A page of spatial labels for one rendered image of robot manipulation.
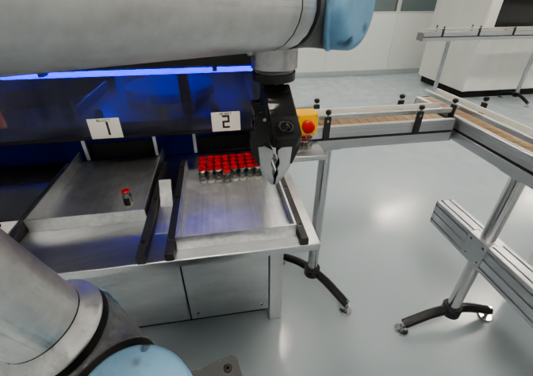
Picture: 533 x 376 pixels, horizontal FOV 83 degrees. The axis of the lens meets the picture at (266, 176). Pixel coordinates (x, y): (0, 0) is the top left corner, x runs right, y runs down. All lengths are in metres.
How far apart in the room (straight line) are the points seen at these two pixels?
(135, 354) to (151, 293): 1.01
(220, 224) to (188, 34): 0.58
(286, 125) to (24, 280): 0.34
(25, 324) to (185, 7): 0.31
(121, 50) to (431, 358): 1.63
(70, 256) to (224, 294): 0.79
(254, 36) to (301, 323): 1.47
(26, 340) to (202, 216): 0.46
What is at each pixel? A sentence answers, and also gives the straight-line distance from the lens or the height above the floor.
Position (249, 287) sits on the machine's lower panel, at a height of 0.26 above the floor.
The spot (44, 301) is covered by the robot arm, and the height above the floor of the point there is 1.10.
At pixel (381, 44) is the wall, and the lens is 6.27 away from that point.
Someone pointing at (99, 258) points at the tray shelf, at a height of 0.88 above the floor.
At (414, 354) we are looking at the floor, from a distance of 1.66.
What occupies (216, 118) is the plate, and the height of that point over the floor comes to 1.03.
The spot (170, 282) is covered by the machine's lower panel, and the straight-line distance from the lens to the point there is 1.35.
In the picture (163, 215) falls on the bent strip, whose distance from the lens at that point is 0.79.
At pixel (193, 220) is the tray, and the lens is 0.75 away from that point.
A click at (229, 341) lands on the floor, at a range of 1.56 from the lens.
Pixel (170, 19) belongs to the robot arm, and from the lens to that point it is 0.19.
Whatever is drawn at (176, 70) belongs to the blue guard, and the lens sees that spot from 0.89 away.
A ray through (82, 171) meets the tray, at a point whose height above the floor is 0.88.
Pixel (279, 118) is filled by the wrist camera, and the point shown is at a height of 1.19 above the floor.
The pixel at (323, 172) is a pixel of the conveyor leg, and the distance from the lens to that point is 1.25.
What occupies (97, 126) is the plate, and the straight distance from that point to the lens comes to 0.98.
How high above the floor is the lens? 1.35
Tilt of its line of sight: 32 degrees down
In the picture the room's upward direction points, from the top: straight up
